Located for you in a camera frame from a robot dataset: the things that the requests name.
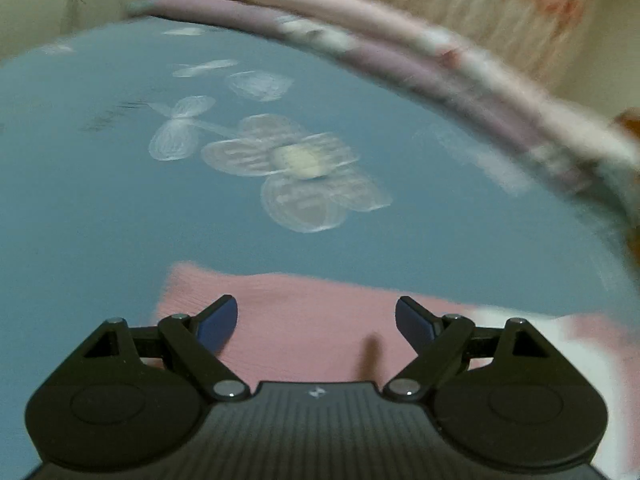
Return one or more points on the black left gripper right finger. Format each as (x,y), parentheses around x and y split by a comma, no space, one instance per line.
(505,397)

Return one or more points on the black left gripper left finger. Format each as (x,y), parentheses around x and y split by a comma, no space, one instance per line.
(127,397)

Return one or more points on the pink and white knit sweater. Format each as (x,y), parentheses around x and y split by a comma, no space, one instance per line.
(295,329)

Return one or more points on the blue floral bed sheet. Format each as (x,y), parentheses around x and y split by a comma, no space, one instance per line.
(91,223)

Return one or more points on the pink floral folded quilt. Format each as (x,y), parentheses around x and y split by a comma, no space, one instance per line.
(586,134)

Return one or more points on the mauve floral folded quilt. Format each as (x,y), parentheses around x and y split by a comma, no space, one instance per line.
(518,132)

